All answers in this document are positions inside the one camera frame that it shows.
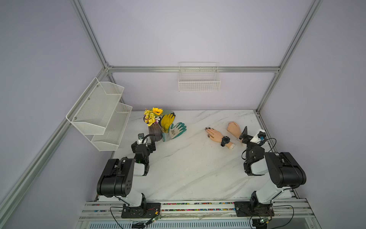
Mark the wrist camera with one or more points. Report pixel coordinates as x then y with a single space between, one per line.
259 138
140 138

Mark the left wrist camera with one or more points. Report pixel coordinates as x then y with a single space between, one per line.
140 138

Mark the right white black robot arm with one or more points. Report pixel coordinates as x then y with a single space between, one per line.
284 171

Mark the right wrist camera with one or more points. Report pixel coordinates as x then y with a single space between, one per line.
259 138

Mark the aluminium rail front frame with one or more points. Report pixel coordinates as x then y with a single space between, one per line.
199 214

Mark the yellow black work glove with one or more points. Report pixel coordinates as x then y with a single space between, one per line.
166 122

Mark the black digital wrist watch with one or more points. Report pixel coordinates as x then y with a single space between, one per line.
225 141

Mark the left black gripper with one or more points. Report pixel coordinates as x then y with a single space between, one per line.
143 146

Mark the purple ribbed glass vase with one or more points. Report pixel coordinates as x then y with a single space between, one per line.
156 133

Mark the yellow artificial flower bouquet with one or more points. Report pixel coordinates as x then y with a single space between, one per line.
155 115

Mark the fist mannequin hand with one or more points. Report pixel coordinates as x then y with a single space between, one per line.
234 129

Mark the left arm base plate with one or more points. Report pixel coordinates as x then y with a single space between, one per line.
146 211

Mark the white two-tier mesh shelf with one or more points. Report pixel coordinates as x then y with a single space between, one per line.
100 115

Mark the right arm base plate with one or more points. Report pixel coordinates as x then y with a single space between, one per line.
248 209

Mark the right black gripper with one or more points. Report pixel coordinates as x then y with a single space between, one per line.
248 139

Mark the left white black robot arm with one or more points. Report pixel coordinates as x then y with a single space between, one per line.
117 176

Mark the green white work glove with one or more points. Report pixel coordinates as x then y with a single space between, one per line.
174 131

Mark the white wire wall basket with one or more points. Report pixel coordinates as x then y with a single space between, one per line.
199 77

